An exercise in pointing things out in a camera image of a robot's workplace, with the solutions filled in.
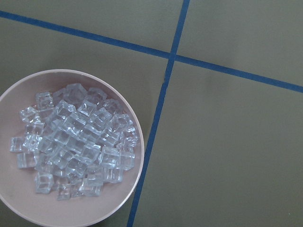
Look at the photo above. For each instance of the pink bowl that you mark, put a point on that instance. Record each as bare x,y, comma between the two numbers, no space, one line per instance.
17,189

